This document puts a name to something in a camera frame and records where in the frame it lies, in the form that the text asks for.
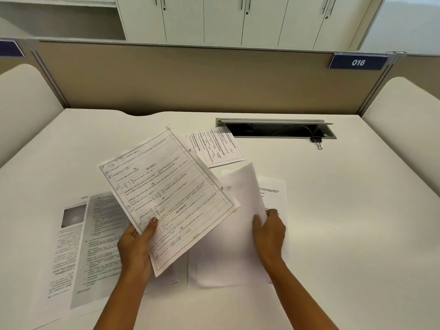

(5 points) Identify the person's right hand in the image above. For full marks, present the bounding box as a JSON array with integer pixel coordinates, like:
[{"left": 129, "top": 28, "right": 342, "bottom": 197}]
[{"left": 252, "top": 208, "right": 287, "bottom": 269}]

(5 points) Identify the person's left hand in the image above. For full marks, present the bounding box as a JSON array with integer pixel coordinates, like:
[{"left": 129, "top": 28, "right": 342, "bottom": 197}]
[{"left": 117, "top": 217, "right": 159, "bottom": 279}]

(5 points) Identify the white paper sheet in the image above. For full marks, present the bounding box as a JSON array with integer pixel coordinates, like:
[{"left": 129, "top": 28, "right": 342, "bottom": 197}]
[{"left": 187, "top": 162, "right": 273, "bottom": 289}]

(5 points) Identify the printed exam sheet with table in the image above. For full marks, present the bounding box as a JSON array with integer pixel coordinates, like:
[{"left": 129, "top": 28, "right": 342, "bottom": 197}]
[{"left": 99, "top": 126, "right": 242, "bottom": 278}]

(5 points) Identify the person's left forearm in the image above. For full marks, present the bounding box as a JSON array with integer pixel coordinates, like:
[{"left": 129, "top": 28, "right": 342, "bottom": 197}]
[{"left": 90, "top": 269, "right": 149, "bottom": 330}]

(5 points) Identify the person's right forearm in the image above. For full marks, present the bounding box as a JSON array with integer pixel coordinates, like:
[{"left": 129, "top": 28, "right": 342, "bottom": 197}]
[{"left": 260, "top": 258, "right": 340, "bottom": 330}]

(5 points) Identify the white sheet with text lines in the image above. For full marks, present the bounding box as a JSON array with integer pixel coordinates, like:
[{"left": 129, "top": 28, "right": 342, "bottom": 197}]
[{"left": 220, "top": 169, "right": 288, "bottom": 222}]

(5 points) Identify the grey printed text page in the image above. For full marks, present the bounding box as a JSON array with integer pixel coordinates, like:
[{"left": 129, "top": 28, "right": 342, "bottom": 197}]
[{"left": 70, "top": 192, "right": 180, "bottom": 310}]

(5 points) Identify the printed page with grey photo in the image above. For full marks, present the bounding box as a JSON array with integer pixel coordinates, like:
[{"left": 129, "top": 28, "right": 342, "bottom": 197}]
[{"left": 43, "top": 194, "right": 91, "bottom": 301}]

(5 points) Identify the small printed paper sheet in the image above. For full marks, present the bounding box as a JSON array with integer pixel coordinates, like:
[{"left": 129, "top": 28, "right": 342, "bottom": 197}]
[{"left": 179, "top": 128, "right": 245, "bottom": 169}]

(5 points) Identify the beige desk partition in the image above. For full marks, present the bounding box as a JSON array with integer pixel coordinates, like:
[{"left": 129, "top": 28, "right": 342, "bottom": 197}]
[{"left": 29, "top": 38, "right": 399, "bottom": 117}]

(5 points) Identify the white rounded side divider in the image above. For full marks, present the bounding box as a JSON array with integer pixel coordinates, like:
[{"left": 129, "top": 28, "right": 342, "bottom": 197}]
[
  {"left": 362, "top": 77, "right": 440, "bottom": 198},
  {"left": 0, "top": 64, "right": 65, "bottom": 169}
]

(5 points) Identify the blue desk number sign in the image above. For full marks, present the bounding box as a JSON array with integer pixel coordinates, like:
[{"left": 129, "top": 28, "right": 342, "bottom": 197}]
[
  {"left": 328, "top": 53, "right": 389, "bottom": 70},
  {"left": 0, "top": 40, "right": 26, "bottom": 58}
]

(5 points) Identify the white cabinet with doors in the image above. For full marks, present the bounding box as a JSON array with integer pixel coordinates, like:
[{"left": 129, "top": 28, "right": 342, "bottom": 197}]
[{"left": 114, "top": 0, "right": 387, "bottom": 51}]

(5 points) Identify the white open shelf unit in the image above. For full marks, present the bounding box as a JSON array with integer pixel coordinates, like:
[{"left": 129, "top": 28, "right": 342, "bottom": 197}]
[{"left": 0, "top": 0, "right": 126, "bottom": 41}]

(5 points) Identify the grey desk cable tray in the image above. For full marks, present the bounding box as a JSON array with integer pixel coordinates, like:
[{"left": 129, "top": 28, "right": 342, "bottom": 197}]
[{"left": 215, "top": 118, "right": 337, "bottom": 140}]

